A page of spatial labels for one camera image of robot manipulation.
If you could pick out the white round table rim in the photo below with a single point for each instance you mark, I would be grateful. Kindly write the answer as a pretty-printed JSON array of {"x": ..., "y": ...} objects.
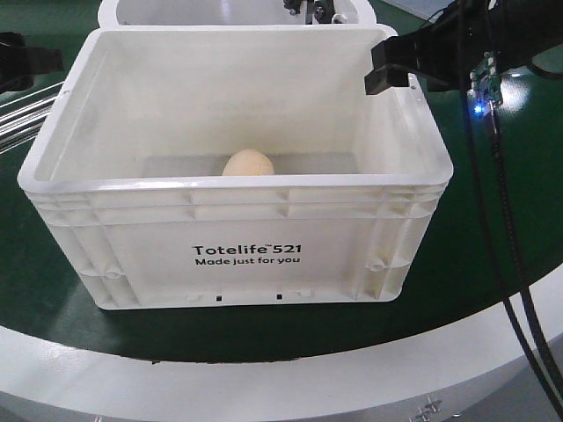
[{"x": 427, "y": 377}]

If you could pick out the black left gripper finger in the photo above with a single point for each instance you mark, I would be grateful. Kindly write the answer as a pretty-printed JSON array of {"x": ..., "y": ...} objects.
[{"x": 21, "y": 63}]

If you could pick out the white plastic Totelife tote box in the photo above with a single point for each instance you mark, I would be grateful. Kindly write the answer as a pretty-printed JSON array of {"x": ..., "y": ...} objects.
[{"x": 126, "y": 171}]

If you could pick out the cream round plush toy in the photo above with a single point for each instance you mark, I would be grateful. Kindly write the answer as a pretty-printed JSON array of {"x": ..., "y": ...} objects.
[{"x": 248, "y": 162}]

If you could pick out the black device in rear tote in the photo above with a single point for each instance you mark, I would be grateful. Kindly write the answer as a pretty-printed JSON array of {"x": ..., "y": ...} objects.
[{"x": 317, "y": 11}]

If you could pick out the green circuit board with LED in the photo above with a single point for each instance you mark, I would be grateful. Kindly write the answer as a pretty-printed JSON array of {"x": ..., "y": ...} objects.
[{"x": 486, "y": 83}]

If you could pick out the metal rods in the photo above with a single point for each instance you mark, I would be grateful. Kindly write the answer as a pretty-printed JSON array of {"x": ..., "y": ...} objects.
[{"x": 23, "y": 117}]

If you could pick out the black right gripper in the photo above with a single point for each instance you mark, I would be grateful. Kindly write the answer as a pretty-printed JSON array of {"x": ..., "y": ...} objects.
[{"x": 517, "y": 31}]

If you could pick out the translucent plastic tray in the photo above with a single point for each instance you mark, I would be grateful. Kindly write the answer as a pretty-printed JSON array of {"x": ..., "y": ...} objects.
[{"x": 424, "y": 9}]

